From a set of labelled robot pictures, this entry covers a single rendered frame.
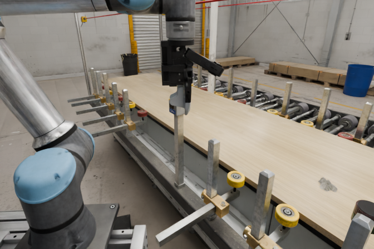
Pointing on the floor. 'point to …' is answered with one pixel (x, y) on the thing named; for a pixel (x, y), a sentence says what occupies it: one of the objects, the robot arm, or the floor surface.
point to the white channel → (213, 24)
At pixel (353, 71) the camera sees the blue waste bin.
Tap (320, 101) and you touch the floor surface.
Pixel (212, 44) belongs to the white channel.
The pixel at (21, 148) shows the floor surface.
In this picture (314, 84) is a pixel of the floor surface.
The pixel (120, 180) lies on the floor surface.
